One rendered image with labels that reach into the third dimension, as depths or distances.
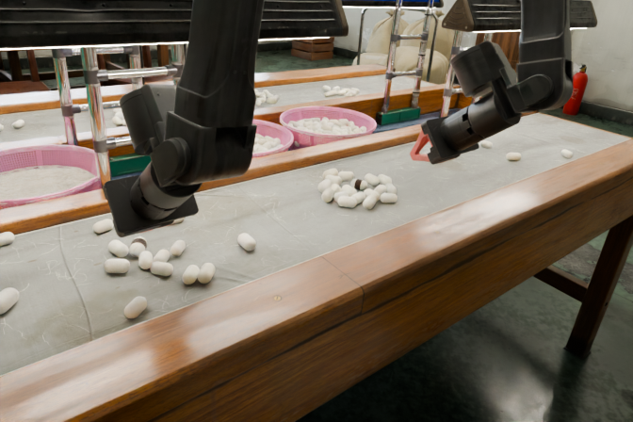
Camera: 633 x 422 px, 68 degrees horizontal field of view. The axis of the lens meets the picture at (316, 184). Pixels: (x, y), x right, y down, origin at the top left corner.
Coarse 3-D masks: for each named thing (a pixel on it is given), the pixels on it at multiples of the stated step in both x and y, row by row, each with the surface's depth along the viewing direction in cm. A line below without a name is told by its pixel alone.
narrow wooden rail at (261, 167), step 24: (336, 144) 113; (360, 144) 115; (384, 144) 119; (264, 168) 98; (288, 168) 102; (96, 192) 83; (0, 216) 73; (24, 216) 74; (48, 216) 75; (72, 216) 77
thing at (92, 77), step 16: (80, 48) 75; (176, 48) 84; (96, 64) 77; (176, 64) 85; (96, 80) 78; (176, 80) 86; (96, 96) 78; (96, 112) 79; (96, 128) 80; (96, 144) 82; (112, 144) 83; (128, 144) 86; (96, 160) 83
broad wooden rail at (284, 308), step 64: (512, 192) 94; (576, 192) 98; (320, 256) 69; (384, 256) 70; (448, 256) 74; (512, 256) 90; (192, 320) 55; (256, 320) 56; (320, 320) 59; (384, 320) 69; (448, 320) 82; (0, 384) 45; (64, 384) 46; (128, 384) 46; (192, 384) 49; (256, 384) 56; (320, 384) 65
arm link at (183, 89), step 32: (224, 0) 40; (256, 0) 42; (192, 32) 43; (224, 32) 41; (256, 32) 43; (192, 64) 43; (224, 64) 42; (192, 96) 43; (224, 96) 43; (192, 128) 43; (224, 128) 47; (192, 160) 44; (224, 160) 45
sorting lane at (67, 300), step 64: (512, 128) 144; (576, 128) 149; (256, 192) 92; (320, 192) 94; (448, 192) 98; (0, 256) 68; (64, 256) 69; (128, 256) 70; (192, 256) 71; (256, 256) 72; (0, 320) 56; (64, 320) 57; (128, 320) 58
